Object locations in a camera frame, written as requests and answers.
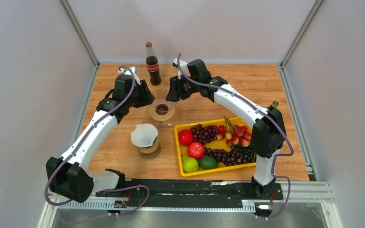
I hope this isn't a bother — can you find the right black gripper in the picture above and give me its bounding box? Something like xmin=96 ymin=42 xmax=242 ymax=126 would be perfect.
xmin=166 ymin=74 xmax=200 ymax=102

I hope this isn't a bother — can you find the clear glass dripper cone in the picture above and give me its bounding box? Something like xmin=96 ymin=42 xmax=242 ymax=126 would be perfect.
xmin=151 ymin=89 xmax=176 ymax=117

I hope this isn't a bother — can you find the white paper coffee filter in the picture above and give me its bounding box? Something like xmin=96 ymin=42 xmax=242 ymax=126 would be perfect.
xmin=131 ymin=123 xmax=158 ymax=148

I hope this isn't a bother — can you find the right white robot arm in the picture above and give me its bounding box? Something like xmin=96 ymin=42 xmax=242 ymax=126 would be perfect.
xmin=166 ymin=58 xmax=287 ymax=199

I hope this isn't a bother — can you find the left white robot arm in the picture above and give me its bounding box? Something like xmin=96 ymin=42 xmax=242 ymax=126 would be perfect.
xmin=44 ymin=74 xmax=154 ymax=206

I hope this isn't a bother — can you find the small clear glass cup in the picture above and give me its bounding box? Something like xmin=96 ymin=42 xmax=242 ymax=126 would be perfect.
xmin=157 ymin=120 xmax=174 ymax=127

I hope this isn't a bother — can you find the cola glass bottle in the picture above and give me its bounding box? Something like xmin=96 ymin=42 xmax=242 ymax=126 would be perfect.
xmin=145 ymin=42 xmax=161 ymax=86

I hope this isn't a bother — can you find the red tomato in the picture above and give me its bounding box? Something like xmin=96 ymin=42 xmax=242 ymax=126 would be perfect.
xmin=177 ymin=129 xmax=194 ymax=146

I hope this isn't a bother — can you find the upper red grape bunch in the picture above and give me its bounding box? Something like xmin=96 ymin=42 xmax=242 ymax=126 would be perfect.
xmin=190 ymin=124 xmax=218 ymax=145

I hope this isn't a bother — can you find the yellow plastic tray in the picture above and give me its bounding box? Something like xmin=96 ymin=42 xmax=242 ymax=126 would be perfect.
xmin=174 ymin=119 xmax=256 ymax=177

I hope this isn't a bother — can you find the red apple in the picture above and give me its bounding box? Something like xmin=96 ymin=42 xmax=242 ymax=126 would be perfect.
xmin=187 ymin=142 xmax=205 ymax=160

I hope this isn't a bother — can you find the green lime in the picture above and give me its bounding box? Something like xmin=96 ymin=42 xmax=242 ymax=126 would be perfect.
xmin=182 ymin=155 xmax=199 ymax=173

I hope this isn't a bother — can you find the green avocado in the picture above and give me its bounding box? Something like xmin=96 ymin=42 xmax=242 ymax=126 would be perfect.
xmin=198 ymin=155 xmax=218 ymax=170

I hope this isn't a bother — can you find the red cherries bunch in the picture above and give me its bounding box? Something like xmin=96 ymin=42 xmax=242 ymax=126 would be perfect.
xmin=215 ymin=117 xmax=252 ymax=147

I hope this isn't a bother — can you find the lower dark grape bunch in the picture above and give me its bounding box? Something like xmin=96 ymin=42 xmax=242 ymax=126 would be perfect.
xmin=204 ymin=145 xmax=256 ymax=166

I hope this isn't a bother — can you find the green glass bottle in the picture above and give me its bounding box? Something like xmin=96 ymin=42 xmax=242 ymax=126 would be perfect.
xmin=268 ymin=101 xmax=279 ymax=111

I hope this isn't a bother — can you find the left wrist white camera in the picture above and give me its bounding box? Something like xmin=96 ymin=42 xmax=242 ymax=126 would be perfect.
xmin=118 ymin=66 xmax=141 ymax=85

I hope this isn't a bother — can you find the wrist white camera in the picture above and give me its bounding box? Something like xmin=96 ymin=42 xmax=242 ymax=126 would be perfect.
xmin=118 ymin=66 xmax=141 ymax=85
xmin=172 ymin=58 xmax=190 ymax=79

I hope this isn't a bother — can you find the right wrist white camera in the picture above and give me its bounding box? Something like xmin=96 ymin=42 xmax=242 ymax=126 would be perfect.
xmin=172 ymin=58 xmax=190 ymax=79

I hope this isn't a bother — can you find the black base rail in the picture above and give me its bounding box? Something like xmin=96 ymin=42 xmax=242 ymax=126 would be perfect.
xmin=95 ymin=179 xmax=283 ymax=209

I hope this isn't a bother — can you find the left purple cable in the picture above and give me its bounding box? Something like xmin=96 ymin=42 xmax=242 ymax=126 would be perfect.
xmin=44 ymin=65 xmax=151 ymax=217

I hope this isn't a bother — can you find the purple cable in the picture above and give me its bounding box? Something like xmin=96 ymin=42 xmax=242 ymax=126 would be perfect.
xmin=44 ymin=65 xmax=151 ymax=217
xmin=176 ymin=53 xmax=295 ymax=220

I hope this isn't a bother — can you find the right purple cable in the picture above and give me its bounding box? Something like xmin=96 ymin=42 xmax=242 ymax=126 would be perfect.
xmin=176 ymin=53 xmax=295 ymax=220

